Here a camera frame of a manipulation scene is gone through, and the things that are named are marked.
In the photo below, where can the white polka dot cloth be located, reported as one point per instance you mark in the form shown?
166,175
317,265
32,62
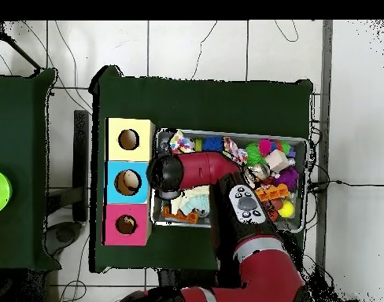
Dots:
234,151
181,143

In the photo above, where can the light teal cloth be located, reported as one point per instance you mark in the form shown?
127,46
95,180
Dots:
198,203

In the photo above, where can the cream knitted cloth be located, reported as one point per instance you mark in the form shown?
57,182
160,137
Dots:
179,206

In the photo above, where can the shiny can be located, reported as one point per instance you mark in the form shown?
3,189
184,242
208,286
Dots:
259,171

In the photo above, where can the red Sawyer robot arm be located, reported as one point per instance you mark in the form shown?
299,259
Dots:
207,170

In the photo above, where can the wooden box with three holes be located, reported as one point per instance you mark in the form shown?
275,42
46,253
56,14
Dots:
141,151

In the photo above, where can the blue spiky rubber ball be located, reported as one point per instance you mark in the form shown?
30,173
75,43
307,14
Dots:
212,144

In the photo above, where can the beige round toy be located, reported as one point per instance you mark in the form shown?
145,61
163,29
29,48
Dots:
130,180

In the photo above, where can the green spiky rubber ball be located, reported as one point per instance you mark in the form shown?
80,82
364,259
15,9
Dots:
255,154

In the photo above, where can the orange toy building brick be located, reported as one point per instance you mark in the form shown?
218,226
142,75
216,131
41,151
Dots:
272,192

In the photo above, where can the pale wooden block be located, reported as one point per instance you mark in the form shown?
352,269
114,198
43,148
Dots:
277,160

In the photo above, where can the purple rubber toy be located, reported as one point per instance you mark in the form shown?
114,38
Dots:
288,177

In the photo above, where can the grey round stand base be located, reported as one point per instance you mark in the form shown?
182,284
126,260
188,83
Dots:
64,236

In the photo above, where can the dark green side table cloth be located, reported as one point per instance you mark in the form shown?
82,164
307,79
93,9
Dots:
19,125

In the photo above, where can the black tripod pole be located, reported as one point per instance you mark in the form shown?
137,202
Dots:
22,52

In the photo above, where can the grey metal rail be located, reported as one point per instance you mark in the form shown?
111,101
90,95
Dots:
325,94

